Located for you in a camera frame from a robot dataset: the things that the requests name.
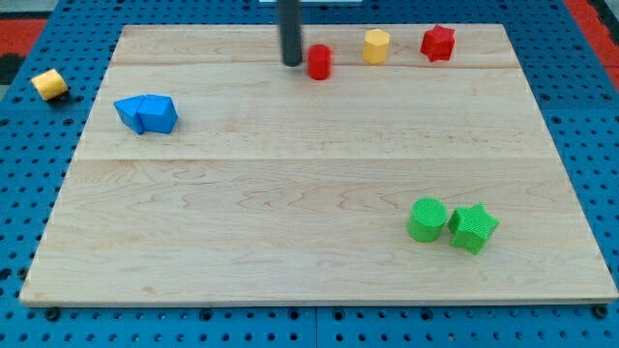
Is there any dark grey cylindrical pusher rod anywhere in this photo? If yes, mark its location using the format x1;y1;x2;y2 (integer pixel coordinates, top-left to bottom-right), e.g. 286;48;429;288
278;0;303;67

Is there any yellow hexagon block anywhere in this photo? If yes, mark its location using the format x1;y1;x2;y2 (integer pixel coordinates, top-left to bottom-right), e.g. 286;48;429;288
362;29;391;65

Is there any red cylinder block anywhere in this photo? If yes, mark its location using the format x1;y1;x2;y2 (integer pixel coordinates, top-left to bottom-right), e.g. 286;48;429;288
308;44;332;80

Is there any red star block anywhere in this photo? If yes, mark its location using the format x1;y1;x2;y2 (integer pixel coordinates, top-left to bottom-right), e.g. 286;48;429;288
420;24;456;62

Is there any blue pentagon block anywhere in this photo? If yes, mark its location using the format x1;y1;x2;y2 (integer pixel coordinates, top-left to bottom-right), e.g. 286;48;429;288
137;95;178;134

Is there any light wooden board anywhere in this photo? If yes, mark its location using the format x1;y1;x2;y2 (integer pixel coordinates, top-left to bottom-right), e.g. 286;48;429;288
19;24;618;307

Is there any blue cube block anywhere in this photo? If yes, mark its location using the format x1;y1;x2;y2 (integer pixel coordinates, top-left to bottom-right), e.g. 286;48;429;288
113;95;144;134

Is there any green cylinder block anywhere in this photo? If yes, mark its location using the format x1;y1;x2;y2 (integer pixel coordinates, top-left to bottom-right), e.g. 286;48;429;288
406;197;448;243

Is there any yellow block off board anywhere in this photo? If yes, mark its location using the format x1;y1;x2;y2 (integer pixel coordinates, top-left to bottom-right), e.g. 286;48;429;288
30;69;69;102

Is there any green star block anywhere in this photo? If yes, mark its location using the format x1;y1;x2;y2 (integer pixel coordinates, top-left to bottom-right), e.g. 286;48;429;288
448;203;499;255

